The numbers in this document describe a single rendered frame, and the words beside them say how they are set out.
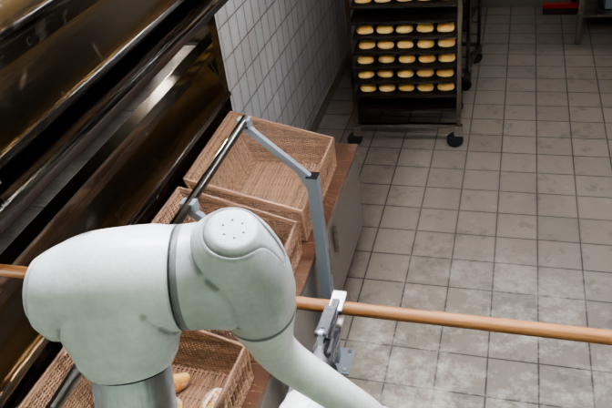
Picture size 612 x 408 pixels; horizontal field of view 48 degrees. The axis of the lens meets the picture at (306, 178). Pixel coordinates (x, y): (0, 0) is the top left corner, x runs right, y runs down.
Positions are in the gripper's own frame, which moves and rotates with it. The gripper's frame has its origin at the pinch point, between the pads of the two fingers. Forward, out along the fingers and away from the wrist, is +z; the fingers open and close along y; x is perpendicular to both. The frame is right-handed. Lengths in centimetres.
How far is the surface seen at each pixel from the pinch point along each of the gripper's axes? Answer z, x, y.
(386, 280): 137, -17, 118
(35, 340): -2, -86, 23
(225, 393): 7, -38, 46
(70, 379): -28, -52, 1
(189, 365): 25, -59, 59
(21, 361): -9, -86, 23
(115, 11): 83, -89, -38
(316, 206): 83, -29, 35
